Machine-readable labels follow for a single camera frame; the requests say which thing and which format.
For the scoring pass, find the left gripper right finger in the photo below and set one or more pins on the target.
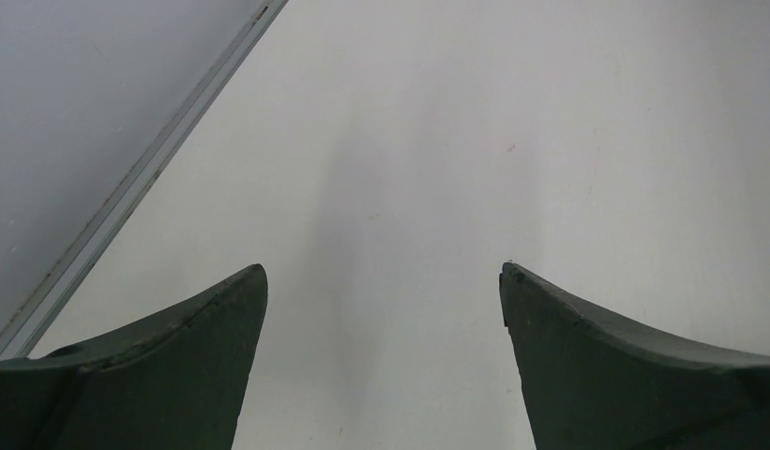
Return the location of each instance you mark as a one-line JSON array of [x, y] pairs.
[[595, 379]]

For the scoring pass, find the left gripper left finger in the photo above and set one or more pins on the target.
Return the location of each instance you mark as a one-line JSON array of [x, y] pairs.
[[175, 379]]

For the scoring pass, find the aluminium frame rail left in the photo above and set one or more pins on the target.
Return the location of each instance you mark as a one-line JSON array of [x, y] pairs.
[[96, 98]]

